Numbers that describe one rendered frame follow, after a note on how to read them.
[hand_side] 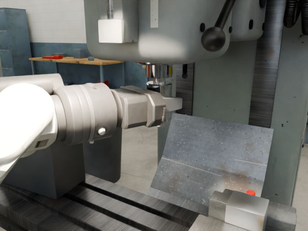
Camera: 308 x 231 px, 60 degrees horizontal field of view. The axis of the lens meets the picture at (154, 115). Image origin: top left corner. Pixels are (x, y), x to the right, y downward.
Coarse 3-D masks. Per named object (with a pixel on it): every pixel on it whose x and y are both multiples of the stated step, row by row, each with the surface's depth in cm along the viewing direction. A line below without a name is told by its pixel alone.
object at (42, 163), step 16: (64, 144) 69; (80, 144) 76; (32, 160) 69; (48, 160) 67; (64, 160) 70; (80, 160) 76; (16, 176) 74; (32, 176) 71; (48, 176) 68; (64, 176) 71; (80, 176) 77; (48, 192) 70; (64, 192) 72
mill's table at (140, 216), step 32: (0, 192) 73; (32, 192) 73; (96, 192) 73; (128, 192) 73; (0, 224) 71; (32, 224) 62; (64, 224) 61; (96, 224) 61; (128, 224) 63; (160, 224) 61
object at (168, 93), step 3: (153, 90) 46; (156, 90) 46; (159, 90) 46; (162, 90) 46; (165, 90) 46; (168, 90) 47; (171, 90) 48; (162, 93) 46; (165, 93) 47; (168, 93) 47; (171, 93) 48; (162, 96) 46; (165, 96) 47; (168, 96) 47; (171, 96) 48; (168, 114) 48; (168, 117) 48; (168, 120) 48
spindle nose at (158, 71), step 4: (148, 68) 46; (152, 68) 45; (156, 68) 45; (160, 68) 45; (164, 68) 45; (168, 68) 46; (172, 68) 47; (148, 72) 46; (152, 72) 46; (156, 72) 45; (160, 72) 45; (164, 72) 45; (168, 72) 46; (172, 72) 47; (148, 76) 46; (152, 76) 46; (156, 76) 45; (160, 76) 45; (164, 76) 46; (168, 76) 46
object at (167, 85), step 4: (148, 84) 47; (152, 84) 46; (156, 84) 46; (160, 84) 46; (164, 84) 46; (168, 84) 47; (148, 88) 47; (152, 88) 46; (156, 88) 46; (160, 88) 46; (164, 88) 46; (168, 88) 47
